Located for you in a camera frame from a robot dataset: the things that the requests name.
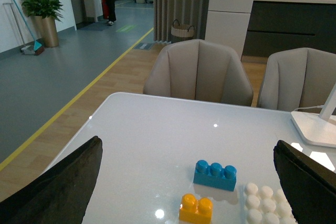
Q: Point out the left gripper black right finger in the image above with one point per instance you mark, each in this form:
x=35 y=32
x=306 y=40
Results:
x=308 y=186

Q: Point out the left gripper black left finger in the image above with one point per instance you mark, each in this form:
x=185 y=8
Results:
x=62 y=193

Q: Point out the yellow two-stud block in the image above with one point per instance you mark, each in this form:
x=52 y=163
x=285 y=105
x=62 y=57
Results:
x=193 y=210

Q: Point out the blue three-stud block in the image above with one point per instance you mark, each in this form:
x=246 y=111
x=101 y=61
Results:
x=215 y=175

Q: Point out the white desk lamp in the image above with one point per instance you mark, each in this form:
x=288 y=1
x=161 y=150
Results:
x=317 y=129

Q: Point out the beige chair right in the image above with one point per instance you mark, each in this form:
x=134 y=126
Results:
x=297 y=78

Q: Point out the beige chair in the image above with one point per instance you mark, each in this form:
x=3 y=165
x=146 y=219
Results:
x=297 y=78
x=200 y=70

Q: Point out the teal broom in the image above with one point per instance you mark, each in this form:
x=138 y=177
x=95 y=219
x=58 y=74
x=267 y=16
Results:
x=38 y=47

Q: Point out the grey dustpan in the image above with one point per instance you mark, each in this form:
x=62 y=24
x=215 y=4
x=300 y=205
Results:
x=26 y=49

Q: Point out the beige chair left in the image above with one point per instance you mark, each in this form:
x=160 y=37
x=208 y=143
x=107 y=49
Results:
x=200 y=70

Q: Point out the dark grey cabinet counter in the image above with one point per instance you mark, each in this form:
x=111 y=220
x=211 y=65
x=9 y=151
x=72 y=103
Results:
x=278 y=26

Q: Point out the green potted plant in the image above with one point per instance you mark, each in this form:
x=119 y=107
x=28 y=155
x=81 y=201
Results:
x=45 y=14

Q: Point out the red bin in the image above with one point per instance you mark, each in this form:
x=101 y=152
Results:
x=105 y=9

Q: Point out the white pillar cabinet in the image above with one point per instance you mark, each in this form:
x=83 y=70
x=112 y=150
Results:
x=227 y=22

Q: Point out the grey curtain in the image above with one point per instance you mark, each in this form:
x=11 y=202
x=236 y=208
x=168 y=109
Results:
x=187 y=12

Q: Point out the white studded base plate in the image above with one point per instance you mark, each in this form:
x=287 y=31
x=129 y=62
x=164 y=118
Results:
x=265 y=205

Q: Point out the woven basket with handles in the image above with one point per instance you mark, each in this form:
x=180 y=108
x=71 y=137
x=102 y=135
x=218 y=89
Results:
x=181 y=32

